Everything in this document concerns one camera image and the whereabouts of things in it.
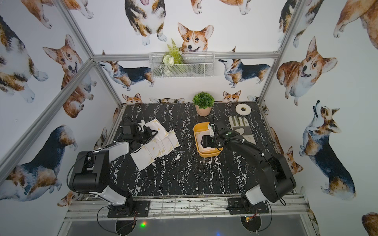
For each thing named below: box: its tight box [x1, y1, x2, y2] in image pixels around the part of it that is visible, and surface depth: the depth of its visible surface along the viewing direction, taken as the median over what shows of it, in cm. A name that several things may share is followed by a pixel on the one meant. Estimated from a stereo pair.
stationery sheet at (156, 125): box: [144, 118, 169, 142], surface depth 97 cm
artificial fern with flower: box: [162, 38, 185, 77], surface depth 84 cm
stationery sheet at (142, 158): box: [129, 145, 156, 172], surface depth 92 cm
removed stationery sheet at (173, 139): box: [167, 129, 180, 149], surface depth 100 cm
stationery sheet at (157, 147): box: [144, 134, 174, 160], surface depth 97 cm
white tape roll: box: [235, 103, 252, 116], surface depth 120 cm
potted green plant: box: [192, 91, 216, 117], surface depth 103 cm
